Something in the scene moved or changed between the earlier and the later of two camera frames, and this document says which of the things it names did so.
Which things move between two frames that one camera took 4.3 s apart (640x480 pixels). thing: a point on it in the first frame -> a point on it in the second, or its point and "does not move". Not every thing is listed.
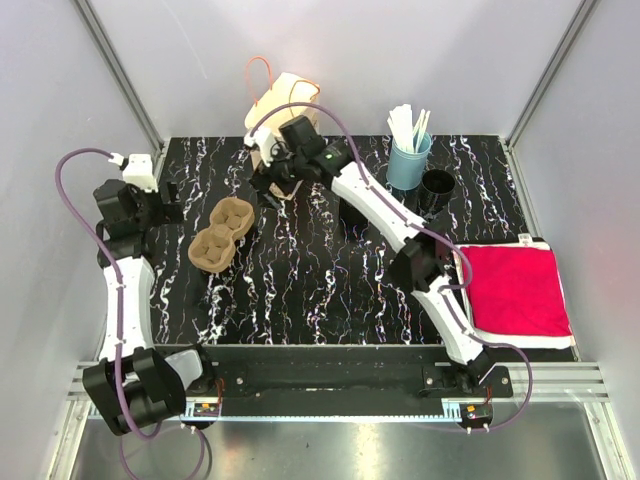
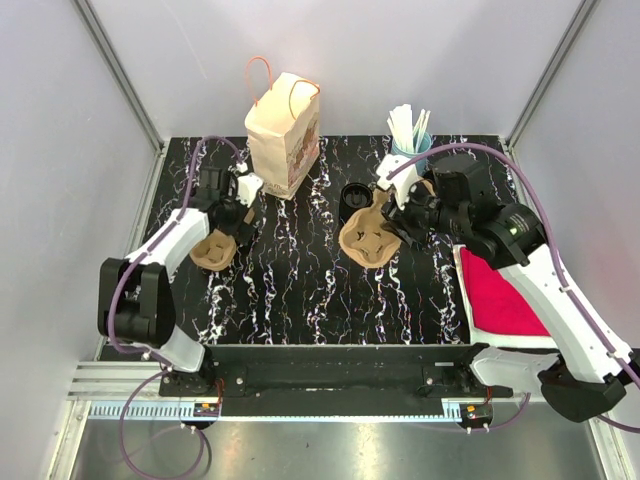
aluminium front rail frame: [534, 392] does not move
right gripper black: [266, 178] -> [400, 221]
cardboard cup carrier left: [213, 247] does not move
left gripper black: [168, 213] -> [240, 229]
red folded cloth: [517, 290] does not move
